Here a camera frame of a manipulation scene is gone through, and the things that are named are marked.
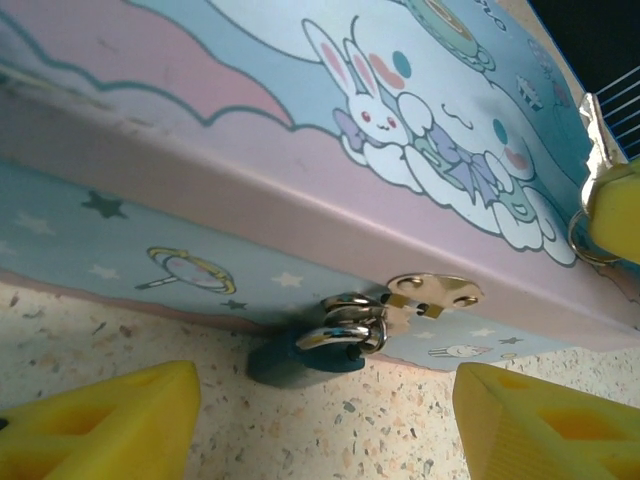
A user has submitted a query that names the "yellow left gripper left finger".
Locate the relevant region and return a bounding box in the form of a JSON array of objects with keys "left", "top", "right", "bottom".
[{"left": 0, "top": 359, "right": 202, "bottom": 480}]

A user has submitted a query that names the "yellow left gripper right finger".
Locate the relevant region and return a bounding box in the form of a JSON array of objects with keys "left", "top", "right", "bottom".
[{"left": 452, "top": 362, "right": 640, "bottom": 480}]

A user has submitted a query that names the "small blue padlock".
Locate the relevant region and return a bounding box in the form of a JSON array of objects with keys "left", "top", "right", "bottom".
[{"left": 247, "top": 294, "right": 389, "bottom": 391}]

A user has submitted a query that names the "brass hasp latch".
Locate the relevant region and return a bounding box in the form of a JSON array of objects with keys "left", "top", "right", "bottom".
[{"left": 319, "top": 272, "right": 487, "bottom": 351}]

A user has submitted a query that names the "pastel cartoon tin box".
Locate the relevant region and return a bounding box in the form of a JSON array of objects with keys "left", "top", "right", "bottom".
[{"left": 0, "top": 0, "right": 640, "bottom": 377}]

